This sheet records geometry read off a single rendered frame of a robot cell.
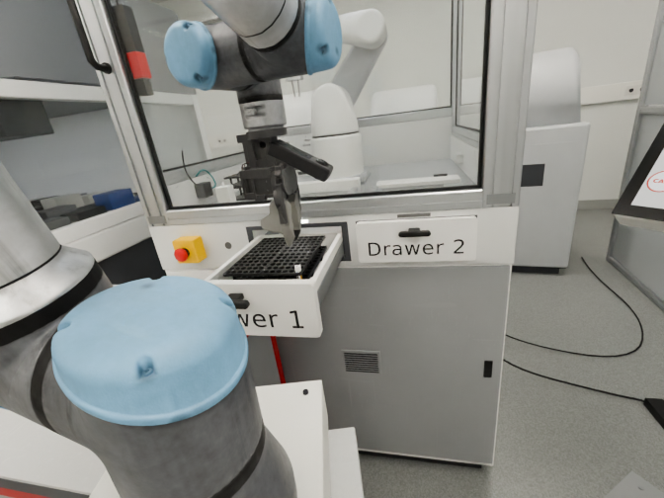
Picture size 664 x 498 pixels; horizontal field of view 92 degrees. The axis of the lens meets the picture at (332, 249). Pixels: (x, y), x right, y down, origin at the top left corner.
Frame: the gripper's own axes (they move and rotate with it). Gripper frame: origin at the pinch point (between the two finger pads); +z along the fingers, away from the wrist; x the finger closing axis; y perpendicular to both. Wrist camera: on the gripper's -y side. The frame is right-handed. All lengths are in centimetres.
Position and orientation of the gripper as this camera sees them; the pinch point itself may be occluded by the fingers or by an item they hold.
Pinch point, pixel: (295, 236)
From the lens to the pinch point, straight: 63.5
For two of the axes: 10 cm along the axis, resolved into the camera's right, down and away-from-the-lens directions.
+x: -2.1, 3.8, -9.0
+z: 1.2, 9.3, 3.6
